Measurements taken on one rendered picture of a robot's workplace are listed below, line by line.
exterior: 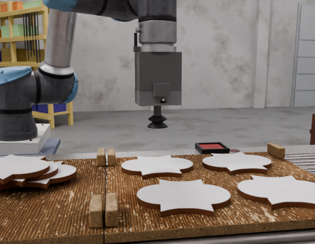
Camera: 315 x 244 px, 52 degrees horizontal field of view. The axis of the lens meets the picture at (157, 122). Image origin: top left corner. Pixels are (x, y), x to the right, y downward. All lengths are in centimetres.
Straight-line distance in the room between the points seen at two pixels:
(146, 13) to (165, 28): 4
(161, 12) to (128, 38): 756
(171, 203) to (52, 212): 18
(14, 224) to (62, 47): 72
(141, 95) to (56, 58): 55
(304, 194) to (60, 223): 38
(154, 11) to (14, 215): 41
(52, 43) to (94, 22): 708
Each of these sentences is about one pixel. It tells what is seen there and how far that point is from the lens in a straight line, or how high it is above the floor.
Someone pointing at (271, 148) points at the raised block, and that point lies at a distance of 83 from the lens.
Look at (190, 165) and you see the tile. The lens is 68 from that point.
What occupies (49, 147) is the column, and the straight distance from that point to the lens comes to 117.
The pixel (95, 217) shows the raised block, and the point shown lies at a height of 95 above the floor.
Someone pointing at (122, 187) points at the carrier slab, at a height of 94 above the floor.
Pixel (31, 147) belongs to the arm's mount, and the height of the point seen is 89.
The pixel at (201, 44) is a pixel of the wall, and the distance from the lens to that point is 855.
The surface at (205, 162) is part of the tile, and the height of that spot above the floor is 95.
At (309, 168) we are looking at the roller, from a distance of 82.
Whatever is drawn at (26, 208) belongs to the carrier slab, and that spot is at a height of 94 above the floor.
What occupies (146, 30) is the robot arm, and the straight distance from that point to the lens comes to 63.
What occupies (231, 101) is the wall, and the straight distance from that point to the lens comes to 890.
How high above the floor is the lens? 115
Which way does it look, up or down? 10 degrees down
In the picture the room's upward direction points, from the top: straight up
